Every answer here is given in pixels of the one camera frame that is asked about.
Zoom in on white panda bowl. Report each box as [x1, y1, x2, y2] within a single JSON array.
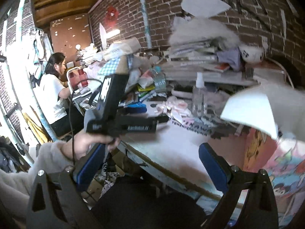
[[238, 45, 265, 64]]

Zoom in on dark round object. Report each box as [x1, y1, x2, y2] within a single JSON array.
[[264, 55, 301, 87]]

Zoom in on small teal label bottle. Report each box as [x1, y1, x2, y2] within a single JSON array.
[[151, 67, 167, 92]]

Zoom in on hanging clothes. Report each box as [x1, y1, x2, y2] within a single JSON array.
[[29, 36, 50, 79]]

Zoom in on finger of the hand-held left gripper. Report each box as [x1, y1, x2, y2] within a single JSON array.
[[123, 103, 147, 115], [142, 114, 170, 125]]

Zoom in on person's left forearm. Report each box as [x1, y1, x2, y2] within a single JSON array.
[[0, 141, 74, 220]]

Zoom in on red wall decoration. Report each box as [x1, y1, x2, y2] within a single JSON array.
[[106, 6, 120, 24]]

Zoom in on brown wooden board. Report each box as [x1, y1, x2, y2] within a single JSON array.
[[50, 14, 93, 60]]

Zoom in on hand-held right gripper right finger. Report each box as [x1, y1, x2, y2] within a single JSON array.
[[198, 143, 279, 229]]

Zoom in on person's dark pants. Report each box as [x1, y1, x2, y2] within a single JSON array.
[[91, 177, 208, 229]]

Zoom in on purple cloth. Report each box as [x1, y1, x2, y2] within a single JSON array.
[[217, 48, 243, 72]]

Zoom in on person's left hand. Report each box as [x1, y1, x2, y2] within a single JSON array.
[[61, 133, 121, 161]]

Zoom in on plush rabbit toy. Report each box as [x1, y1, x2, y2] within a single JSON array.
[[95, 37, 153, 93]]

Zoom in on clear spray bottle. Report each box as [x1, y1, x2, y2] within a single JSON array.
[[192, 72, 208, 116]]

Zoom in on white fluffy fur item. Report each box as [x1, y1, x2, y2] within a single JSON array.
[[169, 17, 240, 49]]

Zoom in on crumpled white pink wrapper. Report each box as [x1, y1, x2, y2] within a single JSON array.
[[139, 74, 155, 89]]

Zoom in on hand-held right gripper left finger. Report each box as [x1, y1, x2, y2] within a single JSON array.
[[26, 143, 109, 229]]

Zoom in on stack of books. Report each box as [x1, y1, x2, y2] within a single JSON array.
[[164, 38, 258, 86]]

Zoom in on painted vertical pipe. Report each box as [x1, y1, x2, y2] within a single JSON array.
[[137, 0, 153, 49]]

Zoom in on pink printed table mat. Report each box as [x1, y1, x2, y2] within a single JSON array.
[[121, 100, 250, 201]]

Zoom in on white paper sheet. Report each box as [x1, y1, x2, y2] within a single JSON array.
[[181, 0, 235, 18]]

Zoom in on pink cartoon cardboard box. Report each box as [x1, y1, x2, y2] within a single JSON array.
[[220, 81, 305, 227]]

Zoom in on pink hairbrush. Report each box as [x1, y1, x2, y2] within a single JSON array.
[[172, 83, 193, 98]]

